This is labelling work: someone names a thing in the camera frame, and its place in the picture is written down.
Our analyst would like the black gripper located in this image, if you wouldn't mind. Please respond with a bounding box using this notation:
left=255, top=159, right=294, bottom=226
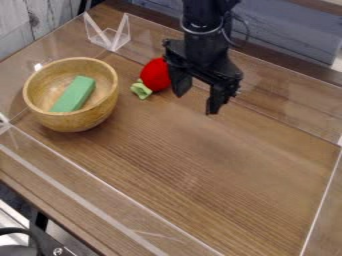
left=163, top=32, right=243, bottom=115

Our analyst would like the green rectangular block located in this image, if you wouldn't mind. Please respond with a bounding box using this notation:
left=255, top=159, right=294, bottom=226
left=49, top=76, right=96, bottom=112

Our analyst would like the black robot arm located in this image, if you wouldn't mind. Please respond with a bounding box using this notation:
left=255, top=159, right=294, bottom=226
left=163, top=0, right=248, bottom=115

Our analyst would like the brown wooden bowl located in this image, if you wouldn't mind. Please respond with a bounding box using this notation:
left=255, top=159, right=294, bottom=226
left=23, top=57, right=119, bottom=132

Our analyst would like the red plush strawberry toy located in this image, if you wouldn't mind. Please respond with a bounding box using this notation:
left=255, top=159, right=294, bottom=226
left=130, top=57, right=171, bottom=100

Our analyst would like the blue grey couch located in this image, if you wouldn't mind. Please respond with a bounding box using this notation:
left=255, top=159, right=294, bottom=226
left=130, top=0, right=342, bottom=65

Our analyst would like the clear acrylic corner bracket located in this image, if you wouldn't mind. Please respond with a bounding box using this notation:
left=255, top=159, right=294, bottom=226
left=83, top=13, right=131, bottom=52

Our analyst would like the black stand with cable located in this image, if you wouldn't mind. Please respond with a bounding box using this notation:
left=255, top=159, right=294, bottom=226
left=0, top=208, right=79, bottom=256

